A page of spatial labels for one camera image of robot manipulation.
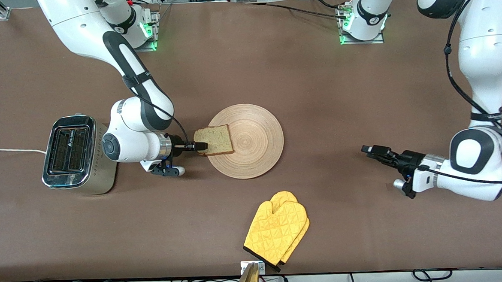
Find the white toaster power cord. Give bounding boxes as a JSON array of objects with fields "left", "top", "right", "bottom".
[{"left": 0, "top": 145, "right": 47, "bottom": 157}]

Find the yellow quilted oven mitt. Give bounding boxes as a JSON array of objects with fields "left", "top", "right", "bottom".
[
  {"left": 241, "top": 198, "right": 309, "bottom": 269},
  {"left": 270, "top": 190, "right": 313, "bottom": 273}
]

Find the short black table cable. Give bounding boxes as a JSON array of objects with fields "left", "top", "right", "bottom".
[{"left": 310, "top": 0, "right": 348, "bottom": 12}]

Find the round wooden plate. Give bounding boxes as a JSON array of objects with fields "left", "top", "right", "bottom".
[{"left": 202, "top": 102, "right": 286, "bottom": 182}]

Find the silver two-slot toaster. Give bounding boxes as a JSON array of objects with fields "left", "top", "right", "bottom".
[{"left": 38, "top": 112, "right": 122, "bottom": 198}]

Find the brown bread slice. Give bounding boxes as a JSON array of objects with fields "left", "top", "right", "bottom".
[{"left": 192, "top": 124, "right": 235, "bottom": 157}]

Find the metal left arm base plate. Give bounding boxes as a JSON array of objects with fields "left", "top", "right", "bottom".
[{"left": 337, "top": 1, "right": 385, "bottom": 46}]

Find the small metal table bracket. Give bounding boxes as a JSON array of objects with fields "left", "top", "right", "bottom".
[{"left": 240, "top": 261, "right": 266, "bottom": 276}]

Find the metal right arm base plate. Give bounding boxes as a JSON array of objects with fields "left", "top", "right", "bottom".
[{"left": 133, "top": 8, "right": 161, "bottom": 53}]

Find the looped black floor cable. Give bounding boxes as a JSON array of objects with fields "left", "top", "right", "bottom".
[{"left": 412, "top": 267, "right": 453, "bottom": 282}]

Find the long black table cable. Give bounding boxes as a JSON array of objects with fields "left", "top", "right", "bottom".
[{"left": 244, "top": 0, "right": 347, "bottom": 25}]

